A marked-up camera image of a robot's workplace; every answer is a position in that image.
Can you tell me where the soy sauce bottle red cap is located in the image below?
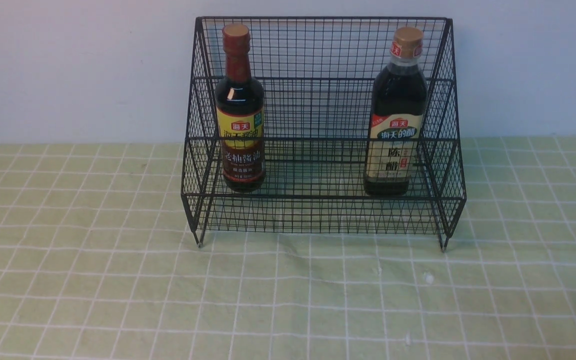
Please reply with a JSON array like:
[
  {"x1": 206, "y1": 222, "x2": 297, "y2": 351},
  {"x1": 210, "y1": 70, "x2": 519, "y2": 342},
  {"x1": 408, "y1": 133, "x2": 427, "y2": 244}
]
[{"x1": 214, "y1": 23, "x2": 266, "y2": 193}]

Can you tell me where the vinegar bottle gold cap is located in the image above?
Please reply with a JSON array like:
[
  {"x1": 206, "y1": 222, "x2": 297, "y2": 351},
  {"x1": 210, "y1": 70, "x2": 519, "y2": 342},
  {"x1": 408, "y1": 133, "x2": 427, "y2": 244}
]
[{"x1": 363, "y1": 26, "x2": 428, "y2": 198}]

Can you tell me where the black wire mesh rack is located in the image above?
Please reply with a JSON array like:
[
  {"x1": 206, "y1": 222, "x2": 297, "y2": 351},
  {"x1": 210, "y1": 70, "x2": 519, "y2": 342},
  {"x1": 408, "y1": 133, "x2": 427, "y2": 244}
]
[{"x1": 180, "y1": 16, "x2": 467, "y2": 251}]

